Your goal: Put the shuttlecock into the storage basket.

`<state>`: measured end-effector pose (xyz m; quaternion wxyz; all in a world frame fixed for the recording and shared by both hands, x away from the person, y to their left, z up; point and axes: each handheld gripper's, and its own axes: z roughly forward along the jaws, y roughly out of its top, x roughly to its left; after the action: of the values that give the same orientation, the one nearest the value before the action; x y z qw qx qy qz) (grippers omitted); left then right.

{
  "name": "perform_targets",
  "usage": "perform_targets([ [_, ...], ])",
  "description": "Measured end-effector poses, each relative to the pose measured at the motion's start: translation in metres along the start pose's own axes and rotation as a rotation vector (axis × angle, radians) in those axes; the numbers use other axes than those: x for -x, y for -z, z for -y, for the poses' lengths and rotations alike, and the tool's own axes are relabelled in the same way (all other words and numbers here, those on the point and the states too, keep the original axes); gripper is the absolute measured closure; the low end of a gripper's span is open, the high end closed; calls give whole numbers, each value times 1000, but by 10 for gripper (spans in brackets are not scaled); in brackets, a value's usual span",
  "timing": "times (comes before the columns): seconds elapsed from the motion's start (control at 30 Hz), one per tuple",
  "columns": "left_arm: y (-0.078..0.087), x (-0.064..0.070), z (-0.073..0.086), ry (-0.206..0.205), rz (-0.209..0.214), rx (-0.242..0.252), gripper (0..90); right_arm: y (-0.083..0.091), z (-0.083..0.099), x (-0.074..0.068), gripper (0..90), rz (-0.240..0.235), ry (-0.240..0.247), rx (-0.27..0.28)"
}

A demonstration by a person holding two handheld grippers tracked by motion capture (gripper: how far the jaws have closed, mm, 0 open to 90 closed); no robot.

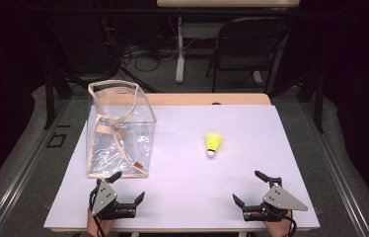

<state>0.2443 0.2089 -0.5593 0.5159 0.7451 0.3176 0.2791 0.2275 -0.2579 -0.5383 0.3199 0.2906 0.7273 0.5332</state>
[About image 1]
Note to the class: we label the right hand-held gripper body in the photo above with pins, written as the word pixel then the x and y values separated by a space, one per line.
pixel 279 199

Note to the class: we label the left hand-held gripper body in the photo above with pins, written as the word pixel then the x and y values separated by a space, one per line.
pixel 104 199

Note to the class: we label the clear plastic bag beige trim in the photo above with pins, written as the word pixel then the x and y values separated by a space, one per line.
pixel 120 148

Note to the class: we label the yellow shuttlecock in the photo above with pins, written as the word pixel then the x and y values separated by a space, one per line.
pixel 213 142

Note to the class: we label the person's left hand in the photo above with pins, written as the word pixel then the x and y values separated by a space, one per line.
pixel 96 225

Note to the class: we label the person's right hand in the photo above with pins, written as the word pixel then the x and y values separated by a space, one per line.
pixel 278 227

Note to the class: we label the white table board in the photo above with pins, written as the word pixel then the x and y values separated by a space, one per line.
pixel 185 184

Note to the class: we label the wooden table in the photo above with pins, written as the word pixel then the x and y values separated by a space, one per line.
pixel 189 98

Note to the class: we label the black folding chair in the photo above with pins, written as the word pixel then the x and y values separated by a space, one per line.
pixel 248 46

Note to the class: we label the white-legged desk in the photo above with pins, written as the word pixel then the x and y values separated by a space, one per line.
pixel 180 49

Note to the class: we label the metal floor rail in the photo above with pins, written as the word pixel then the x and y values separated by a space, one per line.
pixel 24 168
pixel 337 168

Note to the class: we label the black frame post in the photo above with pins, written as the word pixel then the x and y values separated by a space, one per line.
pixel 49 98

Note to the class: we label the black frame crossbar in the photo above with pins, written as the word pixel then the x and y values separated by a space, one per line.
pixel 139 12

